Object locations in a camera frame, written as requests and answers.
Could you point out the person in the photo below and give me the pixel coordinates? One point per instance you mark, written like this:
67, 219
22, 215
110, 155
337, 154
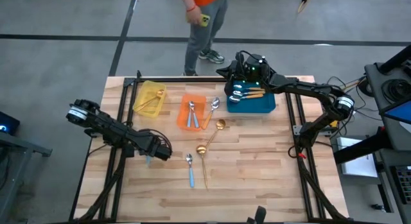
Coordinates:
202, 38

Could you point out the black aluminium table frame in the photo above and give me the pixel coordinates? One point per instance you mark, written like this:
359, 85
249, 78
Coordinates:
192, 79

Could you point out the yellow translucent plastic bin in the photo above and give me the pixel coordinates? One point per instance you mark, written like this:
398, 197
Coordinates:
147, 112

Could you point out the colourful button keypad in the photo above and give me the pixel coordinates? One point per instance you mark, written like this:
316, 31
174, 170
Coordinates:
404, 185

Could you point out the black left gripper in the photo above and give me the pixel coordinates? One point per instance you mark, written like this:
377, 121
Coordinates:
159, 150

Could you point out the yellow phone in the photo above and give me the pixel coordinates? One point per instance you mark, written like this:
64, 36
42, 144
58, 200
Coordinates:
205, 20

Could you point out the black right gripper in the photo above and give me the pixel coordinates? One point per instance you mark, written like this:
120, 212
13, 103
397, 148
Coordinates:
239, 70

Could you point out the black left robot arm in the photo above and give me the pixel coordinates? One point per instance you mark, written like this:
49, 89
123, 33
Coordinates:
112, 131

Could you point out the black angular object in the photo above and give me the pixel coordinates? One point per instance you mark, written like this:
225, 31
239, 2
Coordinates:
258, 215

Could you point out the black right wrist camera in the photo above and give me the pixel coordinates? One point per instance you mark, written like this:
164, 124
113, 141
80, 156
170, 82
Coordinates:
255, 68

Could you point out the blue panel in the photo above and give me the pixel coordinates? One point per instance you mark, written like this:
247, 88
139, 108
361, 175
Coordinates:
401, 113

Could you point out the blue plastic bin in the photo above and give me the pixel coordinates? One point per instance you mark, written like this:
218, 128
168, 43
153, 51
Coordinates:
253, 106

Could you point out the white box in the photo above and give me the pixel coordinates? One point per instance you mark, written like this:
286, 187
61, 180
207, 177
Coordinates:
358, 158

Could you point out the black support beam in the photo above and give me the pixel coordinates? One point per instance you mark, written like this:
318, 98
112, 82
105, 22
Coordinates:
359, 147

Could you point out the black device blue light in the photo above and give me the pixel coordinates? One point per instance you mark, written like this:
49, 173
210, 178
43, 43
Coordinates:
8, 123

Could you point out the orange translucent plastic bin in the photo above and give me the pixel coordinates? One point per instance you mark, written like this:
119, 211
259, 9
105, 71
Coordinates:
181, 121

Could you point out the grey side table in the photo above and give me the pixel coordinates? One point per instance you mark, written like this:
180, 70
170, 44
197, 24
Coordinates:
19, 147
375, 89

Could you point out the yellow black floor tool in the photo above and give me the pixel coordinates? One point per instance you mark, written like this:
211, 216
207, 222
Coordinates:
303, 2

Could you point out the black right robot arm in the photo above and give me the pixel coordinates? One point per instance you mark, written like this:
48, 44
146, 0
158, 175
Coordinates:
308, 89

